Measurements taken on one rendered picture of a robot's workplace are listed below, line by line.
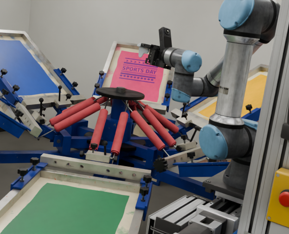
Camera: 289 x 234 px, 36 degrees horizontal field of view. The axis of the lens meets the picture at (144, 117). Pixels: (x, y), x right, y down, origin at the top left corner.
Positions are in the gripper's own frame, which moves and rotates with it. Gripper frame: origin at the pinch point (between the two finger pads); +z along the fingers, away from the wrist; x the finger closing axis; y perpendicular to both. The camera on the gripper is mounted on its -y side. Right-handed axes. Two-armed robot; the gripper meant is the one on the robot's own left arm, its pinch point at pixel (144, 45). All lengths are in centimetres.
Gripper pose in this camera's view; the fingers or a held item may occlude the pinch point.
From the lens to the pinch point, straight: 191.5
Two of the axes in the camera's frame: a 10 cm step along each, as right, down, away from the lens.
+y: -2.4, 9.6, 1.4
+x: 8.1, 1.2, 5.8
